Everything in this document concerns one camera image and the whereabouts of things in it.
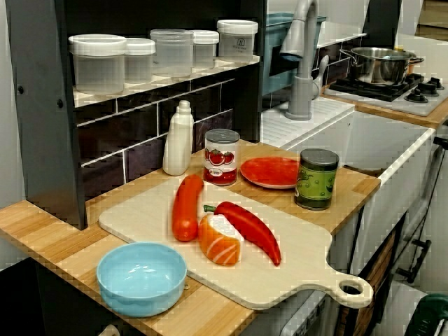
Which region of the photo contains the red toy chili pepper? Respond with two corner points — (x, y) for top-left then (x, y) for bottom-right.
(203, 201), (282, 267)

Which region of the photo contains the toy tomato can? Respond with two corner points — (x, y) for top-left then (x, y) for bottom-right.
(204, 128), (241, 186)

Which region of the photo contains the red plate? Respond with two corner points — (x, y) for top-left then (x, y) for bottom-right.
(239, 157), (302, 190)

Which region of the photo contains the white toy detergent bottle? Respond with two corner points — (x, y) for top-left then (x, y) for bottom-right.
(162, 99), (195, 176)

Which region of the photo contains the pale wooden cutting board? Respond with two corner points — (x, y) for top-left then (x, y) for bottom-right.
(98, 174), (375, 309)

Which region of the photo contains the green toy pea can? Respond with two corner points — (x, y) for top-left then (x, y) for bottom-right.
(294, 148), (340, 211)

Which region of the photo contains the grey toy faucet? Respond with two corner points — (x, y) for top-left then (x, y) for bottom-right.
(279, 0), (331, 121)

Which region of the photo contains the white toy sink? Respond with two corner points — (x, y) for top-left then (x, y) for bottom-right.
(261, 97), (437, 197)

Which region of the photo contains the blue plastic bin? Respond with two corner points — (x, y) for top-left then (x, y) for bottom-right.
(262, 12), (328, 96)

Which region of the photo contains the small white-lid plastic jar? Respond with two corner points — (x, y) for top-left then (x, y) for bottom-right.
(124, 37), (157, 85)
(191, 29), (221, 69)

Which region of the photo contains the large white-lid plastic jar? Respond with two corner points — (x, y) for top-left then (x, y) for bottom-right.
(68, 34), (127, 95)
(216, 19), (259, 61)

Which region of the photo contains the clear lidless plastic jar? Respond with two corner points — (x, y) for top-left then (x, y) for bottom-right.
(150, 28), (195, 78)

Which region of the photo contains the light blue bowl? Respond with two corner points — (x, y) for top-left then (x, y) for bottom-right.
(96, 241), (188, 319)

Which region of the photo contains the black stove grate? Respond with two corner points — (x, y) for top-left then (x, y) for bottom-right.
(328, 74), (426, 103)

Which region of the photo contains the grey toy dishwasher panel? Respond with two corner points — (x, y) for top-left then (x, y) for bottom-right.
(276, 290), (332, 336)

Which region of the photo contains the dark grey shelf unit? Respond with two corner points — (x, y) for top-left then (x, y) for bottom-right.
(6, 0), (269, 231)

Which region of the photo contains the steel pot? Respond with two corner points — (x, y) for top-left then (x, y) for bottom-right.
(339, 46), (425, 86)

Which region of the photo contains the grey stove knob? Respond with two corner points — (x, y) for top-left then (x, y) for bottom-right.
(404, 87), (430, 104)
(421, 77), (445, 97)

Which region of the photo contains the grey stove top panel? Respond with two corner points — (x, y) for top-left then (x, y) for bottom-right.
(323, 75), (448, 118)

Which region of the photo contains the dark green clamp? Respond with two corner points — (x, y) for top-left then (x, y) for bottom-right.
(412, 293), (448, 336)

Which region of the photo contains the black oven door handle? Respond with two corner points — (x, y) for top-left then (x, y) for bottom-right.
(396, 239), (433, 284)

